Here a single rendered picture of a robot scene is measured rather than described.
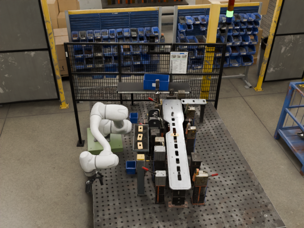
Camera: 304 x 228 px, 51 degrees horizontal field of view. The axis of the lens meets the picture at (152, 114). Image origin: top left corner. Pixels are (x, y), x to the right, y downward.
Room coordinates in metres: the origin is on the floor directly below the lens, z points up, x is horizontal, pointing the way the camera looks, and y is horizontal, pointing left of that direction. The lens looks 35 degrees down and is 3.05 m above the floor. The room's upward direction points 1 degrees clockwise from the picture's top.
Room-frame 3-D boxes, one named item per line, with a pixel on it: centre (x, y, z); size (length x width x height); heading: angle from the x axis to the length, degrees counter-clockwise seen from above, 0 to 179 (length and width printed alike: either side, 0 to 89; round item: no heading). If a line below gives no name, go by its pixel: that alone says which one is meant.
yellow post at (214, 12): (3.62, -0.69, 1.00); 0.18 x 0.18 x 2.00; 1
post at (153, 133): (2.42, -0.02, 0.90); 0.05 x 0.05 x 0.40; 1
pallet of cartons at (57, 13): (7.25, 2.11, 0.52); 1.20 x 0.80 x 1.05; 8
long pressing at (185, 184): (2.50, -0.24, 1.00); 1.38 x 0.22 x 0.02; 1
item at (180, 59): (3.54, -0.31, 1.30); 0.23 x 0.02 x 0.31; 91
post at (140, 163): (2.02, 0.09, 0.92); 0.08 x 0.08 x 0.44; 1
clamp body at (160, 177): (1.93, -0.08, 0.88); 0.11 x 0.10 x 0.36; 91
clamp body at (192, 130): (2.58, -0.41, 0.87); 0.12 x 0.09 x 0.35; 91
